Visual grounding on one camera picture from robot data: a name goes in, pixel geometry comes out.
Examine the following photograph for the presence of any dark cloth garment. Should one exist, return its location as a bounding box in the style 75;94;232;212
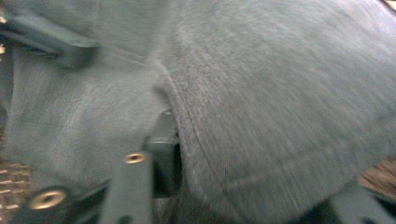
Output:
0;0;396;224

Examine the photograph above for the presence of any brown woven basket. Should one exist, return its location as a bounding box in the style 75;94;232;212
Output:
0;13;396;223

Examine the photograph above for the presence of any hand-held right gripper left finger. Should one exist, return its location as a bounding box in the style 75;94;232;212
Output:
98;109;185;224

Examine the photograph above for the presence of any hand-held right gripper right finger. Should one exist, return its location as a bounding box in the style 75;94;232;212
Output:
329;182;396;224

